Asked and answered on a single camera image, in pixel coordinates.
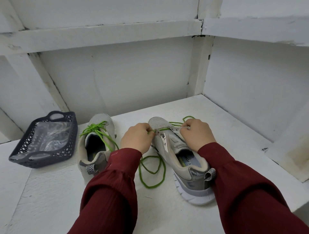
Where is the person's left hand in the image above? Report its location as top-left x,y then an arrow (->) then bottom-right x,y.
120,122 -> 155,155

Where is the person's right hand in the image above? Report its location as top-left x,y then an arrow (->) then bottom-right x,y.
180,119 -> 217,153

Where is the grey mesh shoe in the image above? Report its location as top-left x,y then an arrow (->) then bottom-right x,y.
148,116 -> 217,206
77,113 -> 117,185

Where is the green shoelace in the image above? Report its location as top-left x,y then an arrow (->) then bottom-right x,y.
138,115 -> 196,189
80,121 -> 119,152

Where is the person's right forearm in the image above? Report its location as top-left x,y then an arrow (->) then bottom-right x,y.
197,142 -> 309,234

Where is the person's left forearm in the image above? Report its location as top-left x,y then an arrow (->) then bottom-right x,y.
68,147 -> 143,234

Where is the clear plastic bag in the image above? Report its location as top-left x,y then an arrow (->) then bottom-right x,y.
25,121 -> 72,151

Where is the dark plastic lattice basket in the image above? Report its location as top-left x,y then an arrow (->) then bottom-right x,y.
9,110 -> 78,169

